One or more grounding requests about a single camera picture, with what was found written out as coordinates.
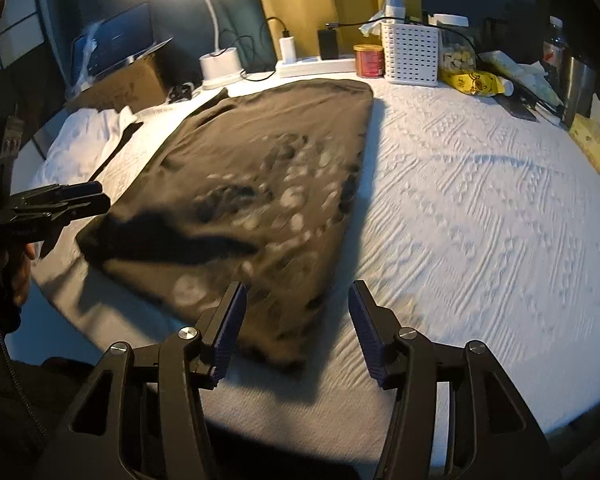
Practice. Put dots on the white gooseneck desk lamp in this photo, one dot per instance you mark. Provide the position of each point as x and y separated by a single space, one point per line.
220 65

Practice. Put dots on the crumpled white tissue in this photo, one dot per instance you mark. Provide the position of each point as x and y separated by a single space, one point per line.
372 24

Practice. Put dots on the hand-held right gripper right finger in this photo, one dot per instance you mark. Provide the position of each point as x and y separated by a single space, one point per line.
364 335

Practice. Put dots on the clear plastic water bottle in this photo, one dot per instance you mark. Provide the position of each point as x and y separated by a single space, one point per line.
555 45

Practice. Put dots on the glass jar with white lid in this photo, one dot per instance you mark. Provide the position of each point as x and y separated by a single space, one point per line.
455 52

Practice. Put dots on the white plastic packet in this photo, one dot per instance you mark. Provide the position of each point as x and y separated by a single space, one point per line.
520 75

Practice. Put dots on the person's dark clothing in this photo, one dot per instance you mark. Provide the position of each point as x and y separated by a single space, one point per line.
25 410

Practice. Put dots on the tablet with dark screen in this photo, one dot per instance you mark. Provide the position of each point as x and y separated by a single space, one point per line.
120 37

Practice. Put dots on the brown cardboard box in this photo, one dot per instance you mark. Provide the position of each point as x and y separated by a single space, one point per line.
125 85

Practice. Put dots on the red tin can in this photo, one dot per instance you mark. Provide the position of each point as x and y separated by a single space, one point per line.
369 62

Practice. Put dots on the dark smartphone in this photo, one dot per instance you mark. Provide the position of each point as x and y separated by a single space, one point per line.
516 106

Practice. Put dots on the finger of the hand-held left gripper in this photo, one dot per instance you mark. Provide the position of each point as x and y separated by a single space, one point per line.
80 190
87 207

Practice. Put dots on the white cloth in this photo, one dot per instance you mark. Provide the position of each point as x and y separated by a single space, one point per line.
75 150

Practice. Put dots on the stainless steel tumbler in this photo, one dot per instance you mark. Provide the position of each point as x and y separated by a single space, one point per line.
577 87

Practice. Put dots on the white textured blanket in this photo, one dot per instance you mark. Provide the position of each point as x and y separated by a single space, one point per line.
455 210

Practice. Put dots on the brown t-shirt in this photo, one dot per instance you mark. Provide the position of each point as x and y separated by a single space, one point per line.
260 160

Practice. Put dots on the spray bottle with grey cap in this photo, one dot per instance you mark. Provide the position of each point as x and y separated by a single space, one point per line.
394 6

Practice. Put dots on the white wall charger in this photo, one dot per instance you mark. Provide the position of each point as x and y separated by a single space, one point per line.
287 49

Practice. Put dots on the yellow snack bag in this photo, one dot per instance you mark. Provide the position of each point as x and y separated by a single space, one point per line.
472 82

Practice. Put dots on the dark curtain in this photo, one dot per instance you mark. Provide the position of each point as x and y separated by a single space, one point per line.
245 10

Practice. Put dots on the person's left hand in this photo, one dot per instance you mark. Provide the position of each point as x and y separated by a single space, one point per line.
21 275

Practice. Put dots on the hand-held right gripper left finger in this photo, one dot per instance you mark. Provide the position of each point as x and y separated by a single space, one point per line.
229 332

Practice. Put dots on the black power adapter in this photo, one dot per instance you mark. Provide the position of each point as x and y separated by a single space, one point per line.
328 45

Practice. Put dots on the yellow tissue box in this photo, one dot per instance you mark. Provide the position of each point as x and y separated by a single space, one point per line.
592 142

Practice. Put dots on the white perforated plastic basket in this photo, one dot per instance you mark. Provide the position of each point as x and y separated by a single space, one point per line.
410 52

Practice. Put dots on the white power strip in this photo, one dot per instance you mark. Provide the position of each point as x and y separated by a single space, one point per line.
315 66

